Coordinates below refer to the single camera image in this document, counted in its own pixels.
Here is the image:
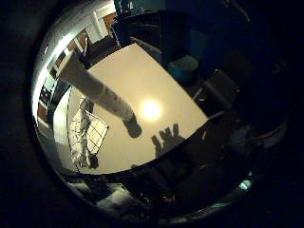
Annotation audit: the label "white spray bottle black trigger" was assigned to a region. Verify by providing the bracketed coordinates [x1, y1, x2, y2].
[58, 50, 143, 140]

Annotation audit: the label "white cloth black grid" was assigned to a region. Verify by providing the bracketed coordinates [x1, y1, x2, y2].
[67, 97, 110, 170]

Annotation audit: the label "blue round bin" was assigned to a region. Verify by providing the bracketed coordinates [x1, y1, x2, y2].
[166, 55, 200, 86]

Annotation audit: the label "dark chair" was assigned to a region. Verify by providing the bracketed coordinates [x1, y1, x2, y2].
[193, 69, 239, 110]

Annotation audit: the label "orange white wall cabinets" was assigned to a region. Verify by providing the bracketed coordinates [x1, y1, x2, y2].
[36, 12, 118, 125]

